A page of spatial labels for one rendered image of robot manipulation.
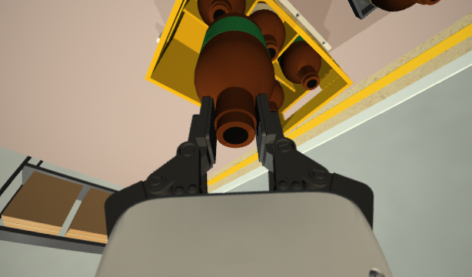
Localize dark grey tray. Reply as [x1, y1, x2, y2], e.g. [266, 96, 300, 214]
[348, 0, 377, 20]

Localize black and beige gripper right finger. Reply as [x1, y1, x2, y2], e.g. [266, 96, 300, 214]
[255, 94, 374, 230]

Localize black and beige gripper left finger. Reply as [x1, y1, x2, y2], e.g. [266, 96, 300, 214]
[105, 96, 217, 239]

